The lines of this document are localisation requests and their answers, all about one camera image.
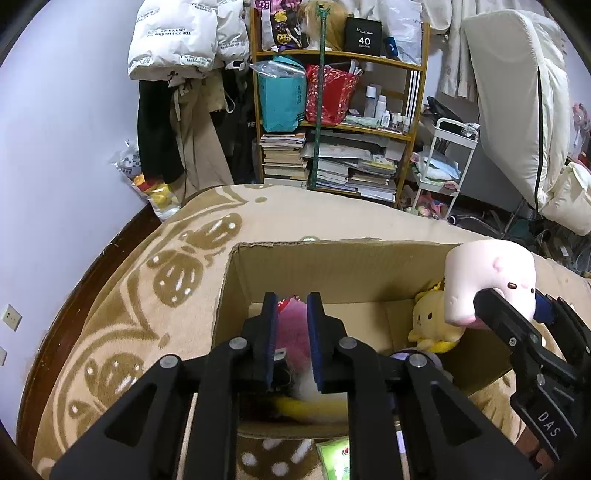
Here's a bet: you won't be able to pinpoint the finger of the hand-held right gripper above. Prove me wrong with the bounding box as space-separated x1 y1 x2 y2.
473 288 555 394
534 294 591 393

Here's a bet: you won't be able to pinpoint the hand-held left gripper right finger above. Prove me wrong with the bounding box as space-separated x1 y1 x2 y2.
306 291 541 480

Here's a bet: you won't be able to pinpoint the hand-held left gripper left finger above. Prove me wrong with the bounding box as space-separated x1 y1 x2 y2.
48 291 280 480

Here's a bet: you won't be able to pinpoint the pink plush bear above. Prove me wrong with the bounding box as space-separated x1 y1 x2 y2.
276 298 315 370

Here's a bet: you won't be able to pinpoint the pink squishy toy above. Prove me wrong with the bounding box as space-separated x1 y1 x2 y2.
444 240 539 330

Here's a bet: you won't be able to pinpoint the cardboard box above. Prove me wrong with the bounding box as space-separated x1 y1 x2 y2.
212 237 527 439

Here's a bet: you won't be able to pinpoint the yellow plush dog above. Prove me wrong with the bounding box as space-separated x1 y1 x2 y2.
406 281 467 354

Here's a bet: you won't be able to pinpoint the dark purple plush toy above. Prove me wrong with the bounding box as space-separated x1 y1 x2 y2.
388 348 455 384

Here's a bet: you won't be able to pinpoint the yellow and white plush toy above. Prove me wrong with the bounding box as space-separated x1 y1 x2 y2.
270 369 349 423

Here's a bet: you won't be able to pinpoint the cream cushion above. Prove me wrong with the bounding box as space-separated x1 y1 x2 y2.
540 161 591 238

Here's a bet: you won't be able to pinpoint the green tissue pack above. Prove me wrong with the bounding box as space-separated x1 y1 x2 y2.
315 436 356 480

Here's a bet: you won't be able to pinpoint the beige patterned blanket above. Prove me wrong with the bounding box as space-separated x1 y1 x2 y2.
32 182 591 480

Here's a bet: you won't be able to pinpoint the pile of colourful toys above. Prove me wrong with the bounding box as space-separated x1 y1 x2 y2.
402 185 451 217

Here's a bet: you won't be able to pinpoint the white trolley cart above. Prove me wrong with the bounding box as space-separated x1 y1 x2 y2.
409 97 481 222

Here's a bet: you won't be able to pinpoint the pile of books and magazines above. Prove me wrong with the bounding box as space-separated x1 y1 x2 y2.
300 129 407 204

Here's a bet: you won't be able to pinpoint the blue white folded cloths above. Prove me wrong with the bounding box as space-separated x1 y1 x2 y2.
411 150 462 183

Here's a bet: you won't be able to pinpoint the stack of books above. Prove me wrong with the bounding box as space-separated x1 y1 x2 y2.
259 133 309 182

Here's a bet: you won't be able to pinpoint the clear bag of toys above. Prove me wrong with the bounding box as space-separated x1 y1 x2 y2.
115 138 183 222

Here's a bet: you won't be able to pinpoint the green pole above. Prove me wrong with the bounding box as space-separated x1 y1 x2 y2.
307 4 329 190

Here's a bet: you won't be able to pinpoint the dark hanging garment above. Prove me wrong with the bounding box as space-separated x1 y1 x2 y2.
222 65 259 185

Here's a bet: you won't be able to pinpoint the white mattress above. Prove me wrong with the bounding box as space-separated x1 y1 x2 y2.
462 9 573 210

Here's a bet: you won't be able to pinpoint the black item on cart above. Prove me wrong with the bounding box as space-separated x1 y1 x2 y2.
425 96 467 134

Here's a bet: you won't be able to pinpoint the black coat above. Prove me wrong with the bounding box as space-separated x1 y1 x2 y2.
137 78 185 183

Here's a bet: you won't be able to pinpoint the teal bag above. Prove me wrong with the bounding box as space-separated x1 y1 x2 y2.
252 55 308 134

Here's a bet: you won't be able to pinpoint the group of cosmetic bottles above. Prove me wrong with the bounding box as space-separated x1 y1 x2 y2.
362 84 411 132

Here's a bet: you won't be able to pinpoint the red patterned bag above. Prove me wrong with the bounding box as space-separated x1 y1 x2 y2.
305 64 362 125

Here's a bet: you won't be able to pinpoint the floral white curtain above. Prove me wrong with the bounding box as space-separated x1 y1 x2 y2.
422 0 490 100

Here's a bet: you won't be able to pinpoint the wooden shelf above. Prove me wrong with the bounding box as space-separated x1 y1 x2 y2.
249 7 430 208

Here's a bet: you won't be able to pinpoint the black square box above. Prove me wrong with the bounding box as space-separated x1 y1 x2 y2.
344 16 384 57

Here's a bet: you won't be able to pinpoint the purple printed bag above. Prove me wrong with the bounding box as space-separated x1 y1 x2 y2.
254 0 305 51

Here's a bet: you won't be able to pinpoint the white puffer jacket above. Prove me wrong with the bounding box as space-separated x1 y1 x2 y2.
127 0 254 81

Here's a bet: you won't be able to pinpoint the white plastic bag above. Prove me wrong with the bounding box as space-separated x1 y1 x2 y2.
379 0 423 65

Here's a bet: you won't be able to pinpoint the blond wig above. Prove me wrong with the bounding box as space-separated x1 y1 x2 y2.
298 0 347 51

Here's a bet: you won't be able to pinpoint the chrome metal frame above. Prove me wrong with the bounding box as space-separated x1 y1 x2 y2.
448 198 541 241

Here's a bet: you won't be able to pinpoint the pink wall decoration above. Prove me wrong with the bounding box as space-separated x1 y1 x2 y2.
571 102 591 139

